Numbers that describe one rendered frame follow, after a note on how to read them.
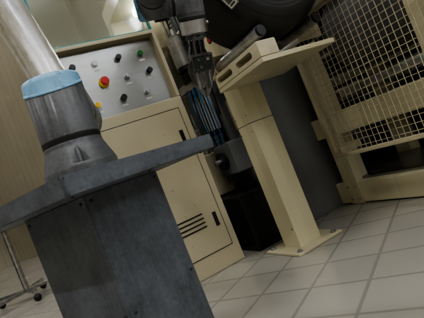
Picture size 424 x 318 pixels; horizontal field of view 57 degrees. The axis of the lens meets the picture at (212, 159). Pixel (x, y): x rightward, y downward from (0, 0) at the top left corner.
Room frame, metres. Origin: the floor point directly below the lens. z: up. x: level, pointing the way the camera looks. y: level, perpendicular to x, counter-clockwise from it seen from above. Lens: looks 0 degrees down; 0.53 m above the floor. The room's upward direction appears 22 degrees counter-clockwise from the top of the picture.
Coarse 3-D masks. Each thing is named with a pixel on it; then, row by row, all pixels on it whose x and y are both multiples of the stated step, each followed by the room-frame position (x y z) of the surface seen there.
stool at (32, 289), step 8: (0, 232) 3.31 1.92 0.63; (8, 240) 3.32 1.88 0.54; (8, 248) 3.31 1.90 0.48; (16, 256) 3.34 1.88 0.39; (16, 264) 3.32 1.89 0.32; (16, 272) 3.32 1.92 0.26; (24, 280) 3.32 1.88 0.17; (40, 280) 3.59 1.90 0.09; (24, 288) 3.32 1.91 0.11; (32, 288) 3.20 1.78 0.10; (8, 296) 3.37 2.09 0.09; (16, 296) 3.24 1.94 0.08; (40, 296) 3.09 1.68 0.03; (0, 304) 3.12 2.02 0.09
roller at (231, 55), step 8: (256, 32) 1.39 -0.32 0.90; (264, 32) 1.40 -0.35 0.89; (240, 40) 1.50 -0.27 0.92; (248, 40) 1.45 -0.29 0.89; (256, 40) 1.43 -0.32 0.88; (232, 48) 1.56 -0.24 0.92; (240, 48) 1.51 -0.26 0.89; (224, 56) 1.63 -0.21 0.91; (232, 56) 1.57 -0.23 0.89; (216, 64) 1.69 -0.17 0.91; (224, 64) 1.65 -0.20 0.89
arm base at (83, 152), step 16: (48, 144) 0.94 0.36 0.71; (64, 144) 0.93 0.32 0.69; (80, 144) 0.94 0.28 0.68; (96, 144) 0.96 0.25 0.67; (48, 160) 0.94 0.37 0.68; (64, 160) 0.92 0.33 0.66; (80, 160) 0.94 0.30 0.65; (96, 160) 0.94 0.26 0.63; (112, 160) 0.98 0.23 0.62; (48, 176) 0.94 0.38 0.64
